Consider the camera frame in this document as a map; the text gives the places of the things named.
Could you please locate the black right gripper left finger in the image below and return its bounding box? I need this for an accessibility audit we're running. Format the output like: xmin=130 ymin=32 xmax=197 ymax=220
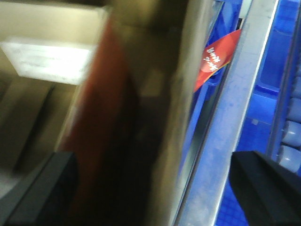
xmin=4 ymin=152 xmax=78 ymax=226

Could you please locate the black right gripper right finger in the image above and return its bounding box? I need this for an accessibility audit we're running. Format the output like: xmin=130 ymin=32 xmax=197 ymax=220
xmin=229 ymin=151 xmax=301 ymax=226

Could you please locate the cardboard box with red print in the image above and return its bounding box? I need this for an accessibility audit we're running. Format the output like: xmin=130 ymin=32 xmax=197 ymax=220
xmin=0 ymin=0 xmax=214 ymax=226

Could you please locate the blue metal shelf beam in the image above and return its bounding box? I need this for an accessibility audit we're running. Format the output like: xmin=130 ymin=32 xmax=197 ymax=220
xmin=173 ymin=0 xmax=279 ymax=226

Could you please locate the white shipping label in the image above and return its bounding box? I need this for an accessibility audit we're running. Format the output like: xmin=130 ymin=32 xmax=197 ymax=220
xmin=0 ymin=36 xmax=96 ymax=85

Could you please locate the red snack package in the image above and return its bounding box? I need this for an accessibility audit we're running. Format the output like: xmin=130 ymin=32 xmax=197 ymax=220
xmin=194 ymin=29 xmax=242 ymax=92

